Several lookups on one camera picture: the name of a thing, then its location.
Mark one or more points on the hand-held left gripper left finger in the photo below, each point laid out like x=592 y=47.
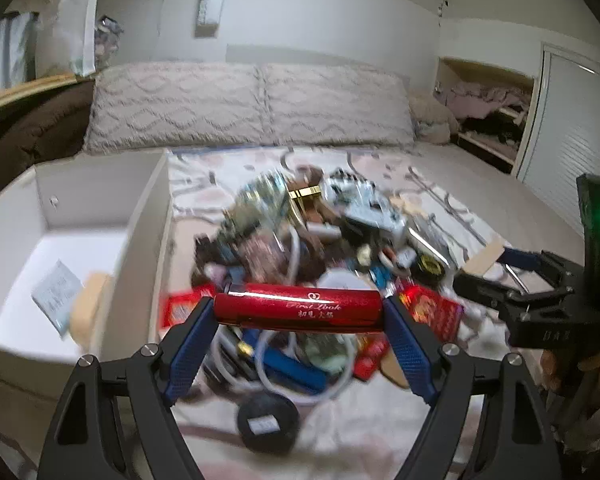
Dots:
x=190 y=350

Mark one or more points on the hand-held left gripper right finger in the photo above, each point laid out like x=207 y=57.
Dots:
x=412 y=355

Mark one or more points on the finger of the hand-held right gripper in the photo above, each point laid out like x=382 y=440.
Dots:
x=522 y=259
x=485 y=290

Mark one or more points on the rectangular wooden block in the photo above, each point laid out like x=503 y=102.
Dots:
x=487 y=260

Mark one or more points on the black round tin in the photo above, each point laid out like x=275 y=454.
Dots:
x=267 y=422

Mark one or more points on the tan sponge block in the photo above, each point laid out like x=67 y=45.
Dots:
x=92 y=305

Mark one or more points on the red metallic tube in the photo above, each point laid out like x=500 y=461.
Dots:
x=300 y=307

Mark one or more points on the blue white wipe packet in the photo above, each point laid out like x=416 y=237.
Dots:
x=55 y=295

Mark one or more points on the white cardboard box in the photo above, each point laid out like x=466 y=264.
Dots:
x=90 y=190

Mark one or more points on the person's right hand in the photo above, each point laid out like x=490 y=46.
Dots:
x=550 y=370

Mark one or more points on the red flat packet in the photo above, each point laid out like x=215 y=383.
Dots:
x=187 y=305

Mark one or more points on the red cigarette box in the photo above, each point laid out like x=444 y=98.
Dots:
x=430 y=310

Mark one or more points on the beige bed sheet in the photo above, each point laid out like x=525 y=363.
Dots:
x=530 y=195

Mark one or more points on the blue metal tube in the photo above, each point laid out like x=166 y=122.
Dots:
x=295 y=370

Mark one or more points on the white slatted door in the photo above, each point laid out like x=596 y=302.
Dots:
x=570 y=150

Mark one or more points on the beige plush cushion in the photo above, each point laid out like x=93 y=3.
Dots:
x=432 y=117

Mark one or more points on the pile of assorted small items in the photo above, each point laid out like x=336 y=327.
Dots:
x=200 y=180

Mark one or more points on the beige textured pillow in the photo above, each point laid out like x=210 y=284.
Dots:
x=175 y=110
x=335 y=105

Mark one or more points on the brown folded blanket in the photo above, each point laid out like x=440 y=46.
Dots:
x=35 y=130

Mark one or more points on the grey headboard panel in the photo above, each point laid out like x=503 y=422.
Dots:
x=330 y=55

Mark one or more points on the white paper bag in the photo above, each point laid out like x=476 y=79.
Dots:
x=67 y=30

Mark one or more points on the grey striped curtain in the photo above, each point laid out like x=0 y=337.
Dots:
x=7 y=50

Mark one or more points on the wall niche with clothes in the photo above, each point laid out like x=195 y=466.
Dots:
x=485 y=110

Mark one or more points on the white wall hanging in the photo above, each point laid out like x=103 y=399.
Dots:
x=210 y=5

